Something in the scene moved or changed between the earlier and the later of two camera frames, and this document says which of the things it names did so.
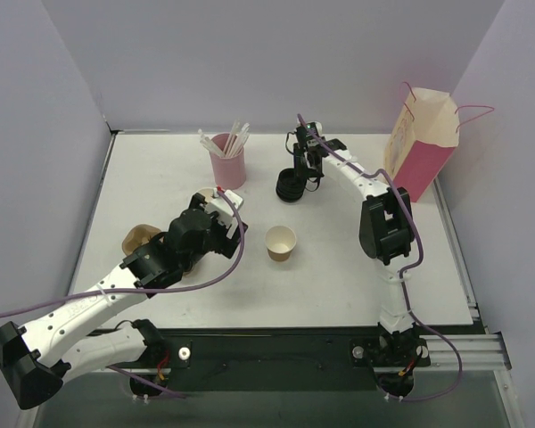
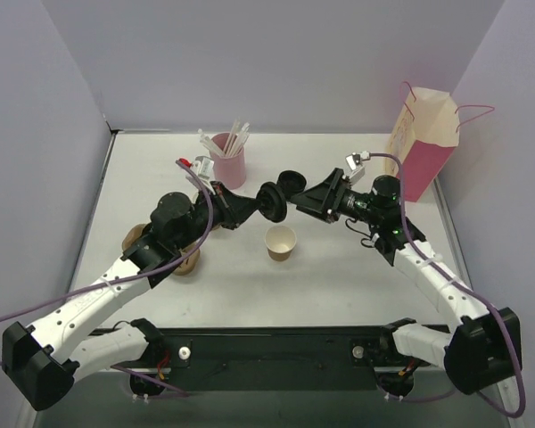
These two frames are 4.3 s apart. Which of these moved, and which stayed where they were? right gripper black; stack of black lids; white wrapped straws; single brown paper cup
Moved: right gripper black
Stayed: white wrapped straws; single brown paper cup; stack of black lids
